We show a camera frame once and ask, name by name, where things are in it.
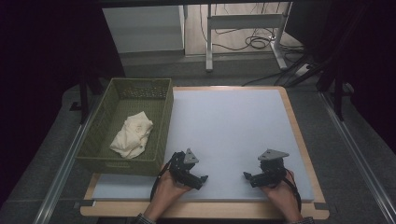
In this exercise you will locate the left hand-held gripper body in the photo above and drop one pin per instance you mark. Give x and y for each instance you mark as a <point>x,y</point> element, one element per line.
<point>180,166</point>

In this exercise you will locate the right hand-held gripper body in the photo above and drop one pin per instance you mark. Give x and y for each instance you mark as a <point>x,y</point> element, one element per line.
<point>274,169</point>

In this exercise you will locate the cream printed cloth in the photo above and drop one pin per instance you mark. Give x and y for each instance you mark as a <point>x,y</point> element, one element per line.
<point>132,137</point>

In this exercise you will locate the green plastic basket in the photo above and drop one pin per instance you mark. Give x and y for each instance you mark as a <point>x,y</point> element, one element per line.
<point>106,155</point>

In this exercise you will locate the person's right hand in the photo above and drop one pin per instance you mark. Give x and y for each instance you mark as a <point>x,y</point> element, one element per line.
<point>281,196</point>

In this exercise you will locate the person's left hand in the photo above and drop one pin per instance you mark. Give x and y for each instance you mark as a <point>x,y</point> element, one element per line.
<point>166,194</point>

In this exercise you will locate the black metal stand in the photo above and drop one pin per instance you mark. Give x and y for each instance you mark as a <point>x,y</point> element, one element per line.
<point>84,96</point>
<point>337,93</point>

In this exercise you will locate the white power strip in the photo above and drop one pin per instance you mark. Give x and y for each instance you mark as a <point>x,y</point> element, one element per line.
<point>302,70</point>

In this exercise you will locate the black table bracket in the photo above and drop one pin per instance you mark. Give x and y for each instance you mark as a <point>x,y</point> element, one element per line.
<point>84,204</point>
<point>320,206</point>

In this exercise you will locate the aluminium floor rail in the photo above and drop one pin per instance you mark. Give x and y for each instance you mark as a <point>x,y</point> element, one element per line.
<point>62,174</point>
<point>358,158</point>

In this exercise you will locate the white metal desk frame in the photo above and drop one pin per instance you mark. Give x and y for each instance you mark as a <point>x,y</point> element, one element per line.
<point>244,21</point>

